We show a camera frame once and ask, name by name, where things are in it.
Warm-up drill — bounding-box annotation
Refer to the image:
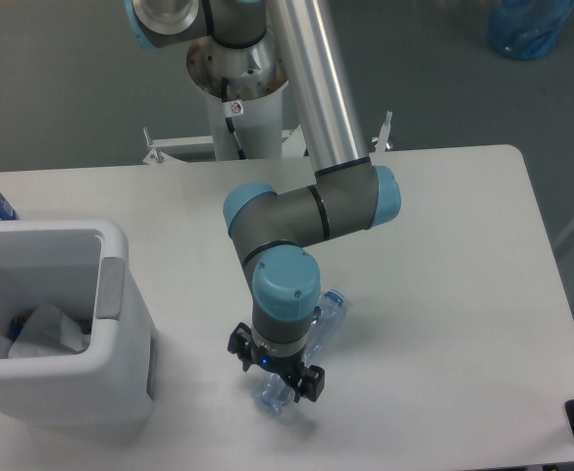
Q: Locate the white trash can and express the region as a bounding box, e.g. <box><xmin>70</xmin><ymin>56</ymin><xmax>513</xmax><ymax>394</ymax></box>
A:
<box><xmin>0</xmin><ymin>220</ymin><xmax>158</xmax><ymax>426</ymax></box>

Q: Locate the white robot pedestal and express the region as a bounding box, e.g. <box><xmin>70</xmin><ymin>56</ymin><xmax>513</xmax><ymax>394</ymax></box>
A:
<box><xmin>136</xmin><ymin>23</ymin><xmax>370</xmax><ymax>169</ymax></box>

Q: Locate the blue plastic bag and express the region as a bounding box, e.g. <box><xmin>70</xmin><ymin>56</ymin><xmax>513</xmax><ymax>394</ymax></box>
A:
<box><xmin>487</xmin><ymin>0</ymin><xmax>574</xmax><ymax>61</ymax></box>

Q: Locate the clear plastic water bottle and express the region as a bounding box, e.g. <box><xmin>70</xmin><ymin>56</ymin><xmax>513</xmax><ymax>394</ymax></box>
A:
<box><xmin>252</xmin><ymin>286</ymin><xmax>347</xmax><ymax>417</ymax></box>

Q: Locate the blue yellow snack wrapper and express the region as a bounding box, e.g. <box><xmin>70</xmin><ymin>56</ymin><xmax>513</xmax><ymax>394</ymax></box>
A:
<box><xmin>9</xmin><ymin>316</ymin><xmax>27</xmax><ymax>341</ymax></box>

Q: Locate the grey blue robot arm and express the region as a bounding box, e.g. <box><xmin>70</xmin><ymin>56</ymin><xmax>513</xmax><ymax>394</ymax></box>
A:
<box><xmin>125</xmin><ymin>1</ymin><xmax>401</xmax><ymax>401</ymax></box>

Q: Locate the black pedestal cable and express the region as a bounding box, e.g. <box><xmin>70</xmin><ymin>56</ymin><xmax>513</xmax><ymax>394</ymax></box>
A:
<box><xmin>220</xmin><ymin>76</ymin><xmax>247</xmax><ymax>161</ymax></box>

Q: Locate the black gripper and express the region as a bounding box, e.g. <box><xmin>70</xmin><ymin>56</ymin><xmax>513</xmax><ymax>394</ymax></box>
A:
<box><xmin>227</xmin><ymin>322</ymin><xmax>325</xmax><ymax>403</ymax></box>

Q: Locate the white paper tissue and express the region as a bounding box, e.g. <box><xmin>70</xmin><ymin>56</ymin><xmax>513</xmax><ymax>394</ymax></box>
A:
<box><xmin>7</xmin><ymin>302</ymin><xmax>90</xmax><ymax>359</ymax></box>

